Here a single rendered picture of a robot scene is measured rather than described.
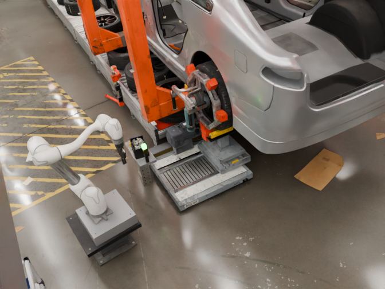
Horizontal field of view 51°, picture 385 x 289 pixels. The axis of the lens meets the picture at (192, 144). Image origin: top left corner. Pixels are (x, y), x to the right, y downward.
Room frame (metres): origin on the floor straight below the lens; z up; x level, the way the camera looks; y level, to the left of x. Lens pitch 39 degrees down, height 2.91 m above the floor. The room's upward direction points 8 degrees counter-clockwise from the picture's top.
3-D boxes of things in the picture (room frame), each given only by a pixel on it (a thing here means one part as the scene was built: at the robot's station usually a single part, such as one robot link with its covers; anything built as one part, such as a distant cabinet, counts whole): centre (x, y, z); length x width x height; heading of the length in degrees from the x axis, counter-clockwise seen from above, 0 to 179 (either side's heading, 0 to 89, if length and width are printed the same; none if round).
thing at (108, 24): (6.52, 1.20, 0.39); 0.66 x 0.66 x 0.24
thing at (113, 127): (2.59, 0.60, 1.09); 0.13 x 0.11 x 0.16; 34
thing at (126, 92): (4.68, 0.84, 0.28); 2.47 x 0.09 x 0.22; 23
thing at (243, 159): (3.26, -0.32, 0.13); 0.50 x 0.36 x 0.10; 23
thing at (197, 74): (3.19, -0.16, 0.85); 0.54 x 0.07 x 0.54; 23
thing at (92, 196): (2.37, 0.87, 0.57); 0.18 x 0.16 x 0.22; 34
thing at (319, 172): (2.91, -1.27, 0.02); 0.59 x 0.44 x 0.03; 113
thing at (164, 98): (3.64, 0.07, 0.69); 0.52 x 0.17 x 0.35; 113
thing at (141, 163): (3.06, 0.52, 0.44); 0.43 x 0.17 x 0.03; 23
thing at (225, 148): (3.26, -0.32, 0.32); 0.40 x 0.30 x 0.28; 23
